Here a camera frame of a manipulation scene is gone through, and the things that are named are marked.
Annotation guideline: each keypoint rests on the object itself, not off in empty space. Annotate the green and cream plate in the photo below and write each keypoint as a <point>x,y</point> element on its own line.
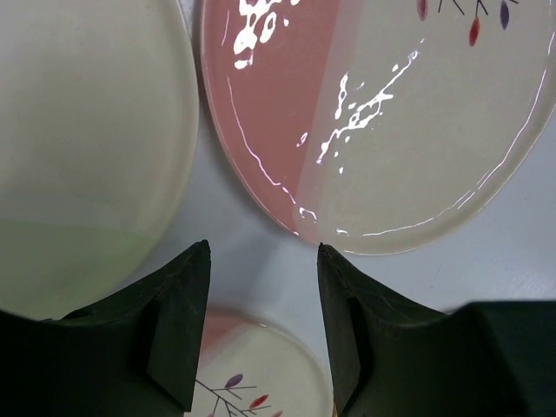
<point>99,116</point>

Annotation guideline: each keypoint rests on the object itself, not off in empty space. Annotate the small pink and cream plate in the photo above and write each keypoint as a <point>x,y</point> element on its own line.
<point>249,367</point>

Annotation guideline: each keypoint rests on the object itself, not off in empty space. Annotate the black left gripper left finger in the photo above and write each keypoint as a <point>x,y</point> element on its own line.
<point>133,353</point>

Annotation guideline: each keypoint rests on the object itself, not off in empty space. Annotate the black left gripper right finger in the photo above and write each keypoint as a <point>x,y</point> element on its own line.
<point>391,356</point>

